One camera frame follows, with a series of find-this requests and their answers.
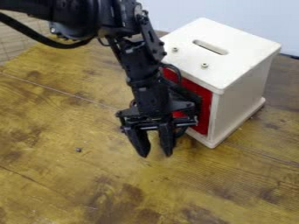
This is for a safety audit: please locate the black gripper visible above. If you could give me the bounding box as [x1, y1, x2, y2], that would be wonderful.
[114, 75, 198, 159]

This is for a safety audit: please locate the red drawer front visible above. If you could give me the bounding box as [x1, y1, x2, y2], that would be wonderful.
[162, 68, 212, 136]

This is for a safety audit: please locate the black metal drawer handle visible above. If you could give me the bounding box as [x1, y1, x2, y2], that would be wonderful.
[169, 83, 201, 137]

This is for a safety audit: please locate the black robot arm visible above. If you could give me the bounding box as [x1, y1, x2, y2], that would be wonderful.
[0, 0, 201, 158]

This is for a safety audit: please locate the white wooden box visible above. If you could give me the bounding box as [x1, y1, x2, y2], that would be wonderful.
[162, 18, 280, 148]

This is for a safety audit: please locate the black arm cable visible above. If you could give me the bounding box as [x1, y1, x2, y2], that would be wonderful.
[161, 63, 182, 88]

